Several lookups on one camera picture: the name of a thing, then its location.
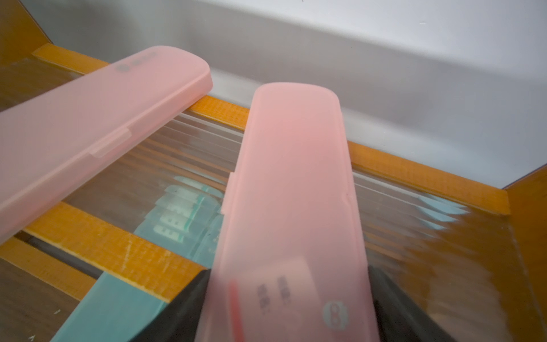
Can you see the teal pencil case right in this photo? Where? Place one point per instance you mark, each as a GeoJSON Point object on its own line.
{"type": "Point", "coordinates": [111, 311]}

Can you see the orange wooden shelf rack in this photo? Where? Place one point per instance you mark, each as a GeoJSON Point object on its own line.
{"type": "Point", "coordinates": [452, 209]}

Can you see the teal pencil case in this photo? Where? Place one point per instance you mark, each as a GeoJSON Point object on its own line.
{"type": "Point", "coordinates": [186, 220]}
{"type": "Point", "coordinates": [111, 311]}

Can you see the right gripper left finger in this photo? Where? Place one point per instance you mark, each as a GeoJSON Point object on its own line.
{"type": "Point", "coordinates": [178, 321]}

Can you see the teal pencil case left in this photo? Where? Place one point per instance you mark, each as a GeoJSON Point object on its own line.
{"type": "Point", "coordinates": [186, 220]}

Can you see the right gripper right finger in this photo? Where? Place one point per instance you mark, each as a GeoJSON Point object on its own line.
{"type": "Point", "coordinates": [398, 317]}

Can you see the pink pencil case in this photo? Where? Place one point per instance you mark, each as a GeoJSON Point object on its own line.
{"type": "Point", "coordinates": [57, 141]}
{"type": "Point", "coordinates": [291, 263]}

